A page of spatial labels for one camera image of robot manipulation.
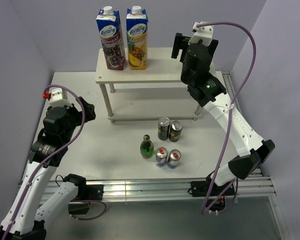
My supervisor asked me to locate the green glass bottle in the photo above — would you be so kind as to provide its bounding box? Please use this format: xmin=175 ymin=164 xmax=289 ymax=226
xmin=139 ymin=134 xmax=154 ymax=159

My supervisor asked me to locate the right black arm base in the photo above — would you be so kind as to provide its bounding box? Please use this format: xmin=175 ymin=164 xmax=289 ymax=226
xmin=187 ymin=174 xmax=238 ymax=215

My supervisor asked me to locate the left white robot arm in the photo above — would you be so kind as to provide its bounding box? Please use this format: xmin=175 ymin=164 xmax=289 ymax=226
xmin=0 ymin=97 xmax=96 ymax=240

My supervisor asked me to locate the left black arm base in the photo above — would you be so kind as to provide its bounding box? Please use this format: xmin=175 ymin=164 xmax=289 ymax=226
xmin=68 ymin=184 xmax=104 ymax=216

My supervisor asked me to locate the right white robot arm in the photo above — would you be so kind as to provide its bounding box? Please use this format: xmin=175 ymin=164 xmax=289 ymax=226
xmin=171 ymin=33 xmax=275 ymax=195

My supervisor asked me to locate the white two-tier shelf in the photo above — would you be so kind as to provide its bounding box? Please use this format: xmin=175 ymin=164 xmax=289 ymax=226
xmin=95 ymin=47 xmax=208 ymax=123

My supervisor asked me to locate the pineapple juice carton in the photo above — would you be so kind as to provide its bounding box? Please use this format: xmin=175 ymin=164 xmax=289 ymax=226
xmin=126 ymin=5 xmax=148 ymax=70

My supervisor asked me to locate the dark can open top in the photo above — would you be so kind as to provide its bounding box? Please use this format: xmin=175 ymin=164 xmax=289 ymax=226
xmin=157 ymin=116 xmax=171 ymax=141

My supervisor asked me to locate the dark can yellow label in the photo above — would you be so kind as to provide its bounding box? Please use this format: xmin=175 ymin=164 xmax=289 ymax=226
xmin=169 ymin=120 xmax=183 ymax=142

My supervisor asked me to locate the grape juice carton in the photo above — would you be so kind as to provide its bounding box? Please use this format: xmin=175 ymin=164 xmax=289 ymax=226
xmin=96 ymin=6 xmax=126 ymax=71

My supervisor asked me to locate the silver blue energy can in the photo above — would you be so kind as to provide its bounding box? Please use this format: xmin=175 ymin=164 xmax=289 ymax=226
xmin=155 ymin=147 xmax=168 ymax=167

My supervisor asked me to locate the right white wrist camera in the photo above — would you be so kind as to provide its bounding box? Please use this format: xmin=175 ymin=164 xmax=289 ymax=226
xmin=188 ymin=21 xmax=214 ymax=47

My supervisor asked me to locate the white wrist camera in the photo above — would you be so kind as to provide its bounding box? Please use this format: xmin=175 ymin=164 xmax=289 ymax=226
xmin=188 ymin=21 xmax=214 ymax=47
xmin=42 ymin=87 xmax=72 ymax=108

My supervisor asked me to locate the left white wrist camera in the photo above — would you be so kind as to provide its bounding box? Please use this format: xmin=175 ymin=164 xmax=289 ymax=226
xmin=42 ymin=87 xmax=72 ymax=108

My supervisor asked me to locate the aluminium rail front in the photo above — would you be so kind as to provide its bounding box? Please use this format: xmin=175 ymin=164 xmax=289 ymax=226
xmin=86 ymin=174 xmax=276 ymax=203

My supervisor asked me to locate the aluminium rail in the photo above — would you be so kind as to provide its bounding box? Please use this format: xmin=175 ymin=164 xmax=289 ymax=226
xmin=86 ymin=174 xmax=276 ymax=203
xmin=221 ymin=70 xmax=291 ymax=240

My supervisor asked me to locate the aluminium rail right side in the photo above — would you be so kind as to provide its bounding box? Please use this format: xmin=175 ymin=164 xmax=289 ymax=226
xmin=221 ymin=70 xmax=291 ymax=240

